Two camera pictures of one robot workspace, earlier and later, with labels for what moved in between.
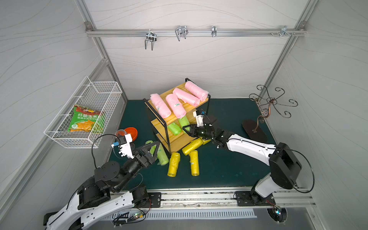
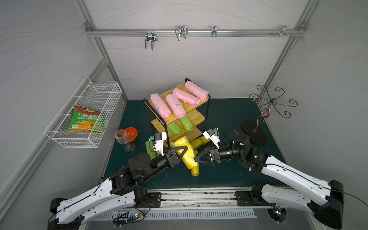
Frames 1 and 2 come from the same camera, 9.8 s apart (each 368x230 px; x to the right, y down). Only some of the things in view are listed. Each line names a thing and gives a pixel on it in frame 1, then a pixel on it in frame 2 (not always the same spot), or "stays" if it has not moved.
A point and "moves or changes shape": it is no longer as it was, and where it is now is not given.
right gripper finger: x=192 y=127 -> x=206 y=151
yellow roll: x=194 y=161 stays
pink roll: x=186 y=97 stays
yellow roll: x=174 y=162 moves or changes shape
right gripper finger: x=191 y=132 -> x=203 y=161
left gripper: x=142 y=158 -> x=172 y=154
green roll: x=175 y=129 stays
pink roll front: x=197 y=91 stays
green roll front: x=183 y=121 stays
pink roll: x=177 y=106 stays
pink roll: x=163 y=110 stays
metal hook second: x=181 y=28 stays
